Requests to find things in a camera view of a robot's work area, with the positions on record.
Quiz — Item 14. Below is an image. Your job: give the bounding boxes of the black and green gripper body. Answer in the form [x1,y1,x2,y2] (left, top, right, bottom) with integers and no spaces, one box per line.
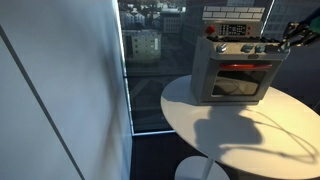
[301,8,320,45]

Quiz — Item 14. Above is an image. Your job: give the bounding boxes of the grey toy stove oven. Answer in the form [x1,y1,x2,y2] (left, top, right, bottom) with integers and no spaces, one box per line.
[191,6,290,105]

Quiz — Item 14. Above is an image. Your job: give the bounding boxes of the red round stove button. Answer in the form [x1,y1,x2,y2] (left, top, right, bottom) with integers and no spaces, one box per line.
[206,25,215,35]

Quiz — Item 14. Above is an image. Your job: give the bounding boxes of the round white table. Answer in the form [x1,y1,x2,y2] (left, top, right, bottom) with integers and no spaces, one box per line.
[161,76,320,180]

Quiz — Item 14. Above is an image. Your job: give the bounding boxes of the red oven door handle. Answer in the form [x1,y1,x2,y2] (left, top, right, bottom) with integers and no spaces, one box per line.
[220,64,272,70]

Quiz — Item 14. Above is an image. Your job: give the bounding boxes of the white table pedestal base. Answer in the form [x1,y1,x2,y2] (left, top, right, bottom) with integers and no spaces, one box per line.
[174,156,230,180]

